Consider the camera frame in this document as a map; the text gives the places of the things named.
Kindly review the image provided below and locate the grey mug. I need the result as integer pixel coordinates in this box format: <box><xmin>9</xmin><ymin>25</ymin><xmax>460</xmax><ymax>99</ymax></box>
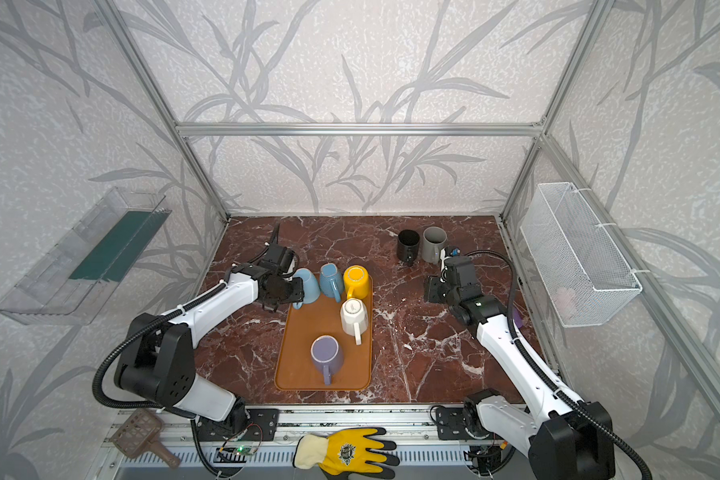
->
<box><xmin>421</xmin><ymin>226</ymin><xmax>448</xmax><ymax>264</ymax></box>

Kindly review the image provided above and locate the black mug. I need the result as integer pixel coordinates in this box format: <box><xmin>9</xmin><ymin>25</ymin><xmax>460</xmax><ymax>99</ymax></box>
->
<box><xmin>396</xmin><ymin>229</ymin><xmax>420</xmax><ymax>267</ymax></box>

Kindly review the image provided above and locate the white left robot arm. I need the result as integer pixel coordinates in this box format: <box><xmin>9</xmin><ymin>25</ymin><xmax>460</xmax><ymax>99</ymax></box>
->
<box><xmin>92</xmin><ymin>240</ymin><xmax>304</xmax><ymax>432</ymax></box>

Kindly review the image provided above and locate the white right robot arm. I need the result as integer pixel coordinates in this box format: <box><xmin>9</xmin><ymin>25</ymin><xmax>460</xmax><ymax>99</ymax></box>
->
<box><xmin>424</xmin><ymin>253</ymin><xmax>652</xmax><ymax>479</ymax></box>

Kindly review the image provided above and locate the light blue mug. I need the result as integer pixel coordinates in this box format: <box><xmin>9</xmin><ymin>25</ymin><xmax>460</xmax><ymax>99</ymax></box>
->
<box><xmin>293</xmin><ymin>268</ymin><xmax>321</xmax><ymax>309</ymax></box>

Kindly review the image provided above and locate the teal dotted mug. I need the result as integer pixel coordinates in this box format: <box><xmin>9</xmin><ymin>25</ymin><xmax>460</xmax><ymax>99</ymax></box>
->
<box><xmin>319</xmin><ymin>263</ymin><xmax>344</xmax><ymax>303</ymax></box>

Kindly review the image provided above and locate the purple mug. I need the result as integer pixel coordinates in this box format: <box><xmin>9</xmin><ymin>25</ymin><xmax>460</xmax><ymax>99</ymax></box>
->
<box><xmin>310</xmin><ymin>335</ymin><xmax>344</xmax><ymax>386</ymax></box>

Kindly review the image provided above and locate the yellow mug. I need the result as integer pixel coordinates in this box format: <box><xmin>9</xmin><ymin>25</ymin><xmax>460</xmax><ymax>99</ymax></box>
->
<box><xmin>343</xmin><ymin>265</ymin><xmax>371</xmax><ymax>300</ymax></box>

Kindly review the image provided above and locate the white mug with lettering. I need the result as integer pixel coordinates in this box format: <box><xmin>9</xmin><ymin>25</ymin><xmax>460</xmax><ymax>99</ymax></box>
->
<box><xmin>340</xmin><ymin>298</ymin><xmax>369</xmax><ymax>345</ymax></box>

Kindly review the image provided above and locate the purple spatula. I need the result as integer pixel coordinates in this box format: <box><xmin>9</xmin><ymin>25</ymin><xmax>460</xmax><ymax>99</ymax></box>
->
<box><xmin>512</xmin><ymin>307</ymin><xmax>524</xmax><ymax>329</ymax></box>

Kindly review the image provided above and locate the orange plastic tray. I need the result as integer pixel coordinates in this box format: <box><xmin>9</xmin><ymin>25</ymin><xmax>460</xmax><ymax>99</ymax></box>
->
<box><xmin>275</xmin><ymin>295</ymin><xmax>373</xmax><ymax>391</ymax></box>

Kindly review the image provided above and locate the pink object in basket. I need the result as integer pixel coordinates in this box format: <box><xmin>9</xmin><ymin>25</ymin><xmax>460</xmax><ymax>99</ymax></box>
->
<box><xmin>552</xmin><ymin>287</ymin><xmax>578</xmax><ymax>321</ymax></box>

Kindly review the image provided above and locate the yellow black work glove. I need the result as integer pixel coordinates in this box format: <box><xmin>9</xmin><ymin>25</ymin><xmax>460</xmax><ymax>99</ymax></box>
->
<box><xmin>293</xmin><ymin>427</ymin><xmax>400</xmax><ymax>479</ymax></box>

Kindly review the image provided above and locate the white wire wall basket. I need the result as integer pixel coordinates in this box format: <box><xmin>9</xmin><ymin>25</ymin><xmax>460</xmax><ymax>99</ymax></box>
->
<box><xmin>520</xmin><ymin>182</ymin><xmax>642</xmax><ymax>328</ymax></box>

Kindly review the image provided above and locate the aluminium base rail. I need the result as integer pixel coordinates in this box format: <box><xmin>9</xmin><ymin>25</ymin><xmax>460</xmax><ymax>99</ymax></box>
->
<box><xmin>101</xmin><ymin>403</ymin><xmax>517</xmax><ymax>469</ymax></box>

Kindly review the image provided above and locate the clear plastic wall bin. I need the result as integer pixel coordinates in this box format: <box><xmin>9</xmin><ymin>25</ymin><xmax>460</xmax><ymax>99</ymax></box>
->
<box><xmin>0</xmin><ymin>187</ymin><xmax>172</xmax><ymax>325</ymax></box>

